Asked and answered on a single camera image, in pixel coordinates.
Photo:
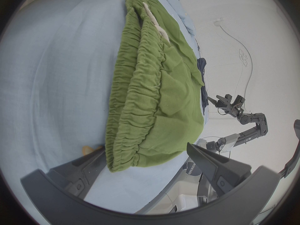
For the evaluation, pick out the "bed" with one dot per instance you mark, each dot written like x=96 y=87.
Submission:
x=58 y=78

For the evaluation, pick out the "pale blue quilt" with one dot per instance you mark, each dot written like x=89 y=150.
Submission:
x=185 y=20

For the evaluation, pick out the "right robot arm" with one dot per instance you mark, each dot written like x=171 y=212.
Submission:
x=253 y=132

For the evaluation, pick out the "dark blue garment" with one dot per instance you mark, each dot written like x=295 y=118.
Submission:
x=202 y=65

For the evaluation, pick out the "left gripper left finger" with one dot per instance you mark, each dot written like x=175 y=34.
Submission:
x=77 y=177

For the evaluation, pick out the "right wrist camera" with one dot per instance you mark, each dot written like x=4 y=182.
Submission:
x=239 y=100

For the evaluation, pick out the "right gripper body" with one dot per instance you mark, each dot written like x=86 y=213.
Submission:
x=225 y=104

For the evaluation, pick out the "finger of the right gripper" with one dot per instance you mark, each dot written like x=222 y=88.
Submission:
x=213 y=100
x=221 y=97

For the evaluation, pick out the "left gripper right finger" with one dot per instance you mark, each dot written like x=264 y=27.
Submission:
x=218 y=170

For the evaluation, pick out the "green shorts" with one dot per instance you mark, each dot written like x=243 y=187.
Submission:
x=168 y=102

